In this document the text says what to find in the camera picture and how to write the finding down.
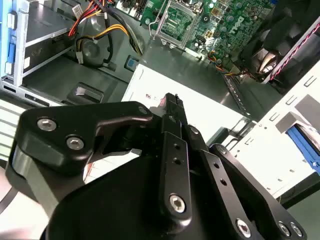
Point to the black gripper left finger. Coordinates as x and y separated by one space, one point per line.
60 130

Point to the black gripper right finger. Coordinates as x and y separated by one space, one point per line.
217 170

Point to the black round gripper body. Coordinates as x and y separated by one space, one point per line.
112 212

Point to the hard disk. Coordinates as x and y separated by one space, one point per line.
303 145

